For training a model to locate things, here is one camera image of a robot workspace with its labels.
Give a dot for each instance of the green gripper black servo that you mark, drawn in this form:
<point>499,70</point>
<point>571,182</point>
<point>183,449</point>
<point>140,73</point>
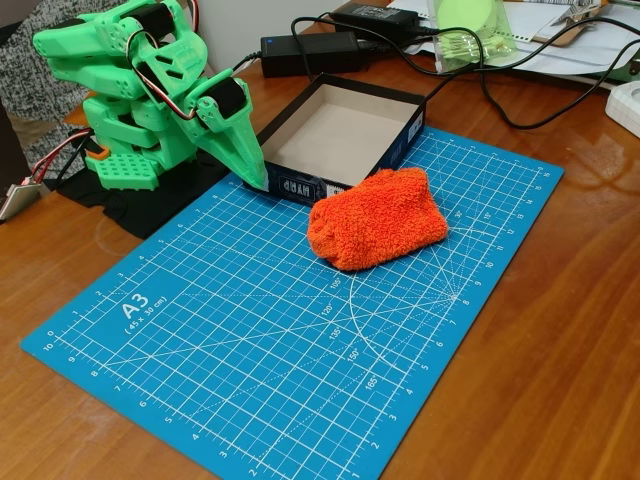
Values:
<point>227,131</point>

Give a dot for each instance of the blue A3 cutting mat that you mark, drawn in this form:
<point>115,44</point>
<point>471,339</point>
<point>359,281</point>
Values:
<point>260,340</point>

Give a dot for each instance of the white device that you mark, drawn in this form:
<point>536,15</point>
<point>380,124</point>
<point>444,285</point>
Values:
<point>625,107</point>

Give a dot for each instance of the grey mottled fabric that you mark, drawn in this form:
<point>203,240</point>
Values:
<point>20,75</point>

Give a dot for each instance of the green 3D-printed robot arm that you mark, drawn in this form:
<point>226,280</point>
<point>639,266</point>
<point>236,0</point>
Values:
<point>150,115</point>

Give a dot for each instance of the dark blue cardboard box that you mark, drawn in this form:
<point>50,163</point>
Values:
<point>340,135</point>

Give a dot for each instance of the brown clipboard with metal clip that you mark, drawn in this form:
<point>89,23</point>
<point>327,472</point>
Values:
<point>575,17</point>

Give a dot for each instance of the black power adapter blue light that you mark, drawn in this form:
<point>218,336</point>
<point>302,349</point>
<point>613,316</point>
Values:
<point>310,52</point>

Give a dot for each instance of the clear bag with green items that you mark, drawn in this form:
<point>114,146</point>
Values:
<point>472,35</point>

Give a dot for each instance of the black power adapter brick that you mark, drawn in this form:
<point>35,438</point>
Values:
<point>375,15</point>

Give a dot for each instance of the motor controller board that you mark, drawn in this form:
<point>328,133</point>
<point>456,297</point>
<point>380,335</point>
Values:
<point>17,200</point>

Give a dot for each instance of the black cloth under robot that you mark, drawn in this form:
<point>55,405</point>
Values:
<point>145,210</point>

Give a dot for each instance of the orange fluffy sock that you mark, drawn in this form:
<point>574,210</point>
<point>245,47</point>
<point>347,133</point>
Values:
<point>377,220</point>

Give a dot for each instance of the white paper sheets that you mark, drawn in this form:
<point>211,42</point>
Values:
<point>565,55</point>

